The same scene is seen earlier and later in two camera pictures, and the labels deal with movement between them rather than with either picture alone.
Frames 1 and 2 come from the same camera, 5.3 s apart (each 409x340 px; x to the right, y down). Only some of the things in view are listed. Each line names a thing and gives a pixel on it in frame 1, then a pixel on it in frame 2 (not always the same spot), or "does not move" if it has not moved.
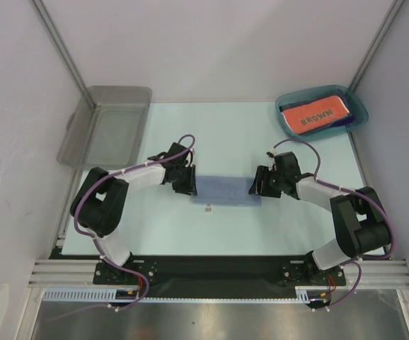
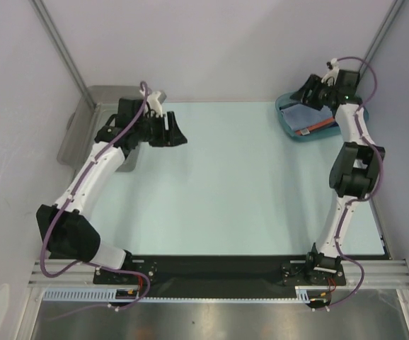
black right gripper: x=266 y=181 -> x=313 y=91
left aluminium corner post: x=42 y=11 does not move
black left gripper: x=189 y=187 -> x=172 y=137
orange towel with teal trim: x=302 y=118 -> x=330 y=122
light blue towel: x=225 y=190 -> x=298 y=116
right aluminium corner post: x=390 y=18 does not move
